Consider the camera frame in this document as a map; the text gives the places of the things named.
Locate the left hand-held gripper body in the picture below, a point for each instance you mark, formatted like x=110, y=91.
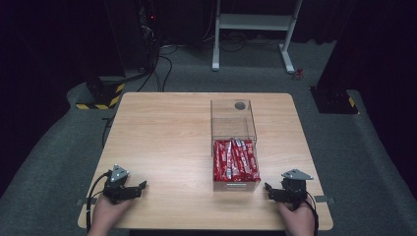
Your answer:
x=117, y=187

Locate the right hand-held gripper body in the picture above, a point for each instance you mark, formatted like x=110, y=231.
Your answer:
x=293, y=189

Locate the person's right hand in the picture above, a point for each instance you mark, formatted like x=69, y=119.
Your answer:
x=296, y=219

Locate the grey tape strip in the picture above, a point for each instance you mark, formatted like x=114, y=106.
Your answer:
x=324, y=199
x=86, y=201

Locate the clear acrylic drawer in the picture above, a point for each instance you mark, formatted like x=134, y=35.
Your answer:
x=236, y=186

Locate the stack of red packets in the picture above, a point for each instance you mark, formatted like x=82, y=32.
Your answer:
x=234, y=162

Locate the clear acrylic drawer case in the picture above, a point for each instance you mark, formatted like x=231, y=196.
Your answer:
x=229, y=118

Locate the black yellow striped stand base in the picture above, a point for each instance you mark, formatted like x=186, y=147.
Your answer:
x=105, y=93

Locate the small red object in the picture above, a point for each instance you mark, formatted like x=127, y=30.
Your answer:
x=297, y=74

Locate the dark equipment rack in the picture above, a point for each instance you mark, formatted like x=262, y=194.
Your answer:
x=137, y=32

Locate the white metal stand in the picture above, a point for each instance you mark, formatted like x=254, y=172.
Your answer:
x=252, y=22

